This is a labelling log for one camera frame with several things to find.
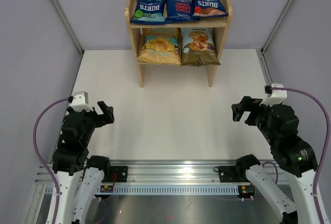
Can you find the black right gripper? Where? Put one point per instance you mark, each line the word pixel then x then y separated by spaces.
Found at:
pixel 247 103

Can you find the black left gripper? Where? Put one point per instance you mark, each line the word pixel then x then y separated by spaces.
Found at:
pixel 106 118

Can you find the light blue cassava chips bag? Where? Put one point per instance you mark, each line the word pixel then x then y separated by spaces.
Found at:
pixel 198 47

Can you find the tan kettle chips bag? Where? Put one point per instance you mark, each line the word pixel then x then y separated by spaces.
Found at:
pixel 160 46

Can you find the blue spicy chilli bag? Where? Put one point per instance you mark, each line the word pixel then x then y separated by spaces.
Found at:
pixel 209 8
pixel 180 11

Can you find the blue sea salt vinegar bag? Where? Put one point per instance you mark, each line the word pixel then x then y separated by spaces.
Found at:
pixel 149 12

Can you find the blue spicy chilli bag front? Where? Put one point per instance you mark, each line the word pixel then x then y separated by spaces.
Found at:
pixel 180 11

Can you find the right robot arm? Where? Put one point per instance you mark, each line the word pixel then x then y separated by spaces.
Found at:
pixel 294 156

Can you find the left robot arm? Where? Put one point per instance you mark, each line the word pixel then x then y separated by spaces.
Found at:
pixel 77 175

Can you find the wooden two-tier shelf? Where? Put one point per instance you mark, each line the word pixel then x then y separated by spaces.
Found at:
pixel 169 73

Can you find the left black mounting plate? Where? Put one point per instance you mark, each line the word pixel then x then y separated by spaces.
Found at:
pixel 116 174

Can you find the black mounting plate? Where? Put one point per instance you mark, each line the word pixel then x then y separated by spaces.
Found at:
pixel 116 174
pixel 228 174

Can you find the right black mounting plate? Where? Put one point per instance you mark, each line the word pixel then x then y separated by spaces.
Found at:
pixel 228 174

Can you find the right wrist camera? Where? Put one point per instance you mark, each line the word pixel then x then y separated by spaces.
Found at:
pixel 276 94

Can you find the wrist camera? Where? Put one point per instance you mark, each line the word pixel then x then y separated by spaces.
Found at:
pixel 80 102
pixel 276 94

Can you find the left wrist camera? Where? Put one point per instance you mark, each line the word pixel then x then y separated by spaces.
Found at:
pixel 80 102

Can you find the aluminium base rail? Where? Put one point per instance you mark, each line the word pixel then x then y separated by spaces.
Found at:
pixel 170 172

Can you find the white slotted cable duct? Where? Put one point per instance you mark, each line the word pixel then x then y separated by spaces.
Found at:
pixel 162 190

